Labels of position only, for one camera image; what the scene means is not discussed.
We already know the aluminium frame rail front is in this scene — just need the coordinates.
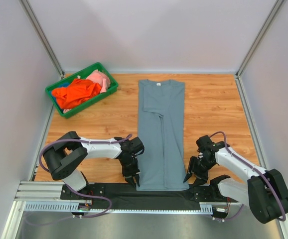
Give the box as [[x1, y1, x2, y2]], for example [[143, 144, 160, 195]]
[[2, 182, 288, 239]]

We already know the pink t shirt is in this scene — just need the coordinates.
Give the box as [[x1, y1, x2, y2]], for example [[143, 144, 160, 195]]
[[86, 70, 111, 93]]

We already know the grey-blue t shirt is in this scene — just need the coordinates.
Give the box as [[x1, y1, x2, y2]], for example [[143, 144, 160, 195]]
[[137, 79, 189, 191]]

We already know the aluminium corner post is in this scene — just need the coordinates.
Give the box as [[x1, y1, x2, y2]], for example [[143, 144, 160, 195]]
[[235, 0, 287, 78], [19, 0, 65, 78]]

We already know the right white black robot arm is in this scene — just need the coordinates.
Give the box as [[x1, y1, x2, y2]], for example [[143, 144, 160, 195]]
[[184, 135, 288, 224]]

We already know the orange t shirt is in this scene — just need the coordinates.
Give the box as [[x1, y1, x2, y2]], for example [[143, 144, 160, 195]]
[[52, 78, 101, 110]]

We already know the left aluminium corner post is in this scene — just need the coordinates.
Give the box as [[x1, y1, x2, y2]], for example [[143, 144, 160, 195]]
[[19, 0, 65, 78]]

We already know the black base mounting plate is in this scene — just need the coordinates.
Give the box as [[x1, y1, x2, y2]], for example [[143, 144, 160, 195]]
[[60, 182, 240, 210]]

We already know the right aluminium corner post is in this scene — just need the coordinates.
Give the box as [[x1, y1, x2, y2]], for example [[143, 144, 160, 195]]
[[235, 0, 287, 78]]

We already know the green plastic bin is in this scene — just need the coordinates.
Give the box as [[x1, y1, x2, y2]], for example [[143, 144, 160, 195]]
[[45, 62, 119, 119]]

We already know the grey slotted cable duct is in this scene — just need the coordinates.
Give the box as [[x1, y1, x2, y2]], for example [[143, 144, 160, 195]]
[[24, 202, 214, 215]]

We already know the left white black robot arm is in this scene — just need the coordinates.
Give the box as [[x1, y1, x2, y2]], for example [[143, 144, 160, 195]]
[[39, 131, 144, 192]]

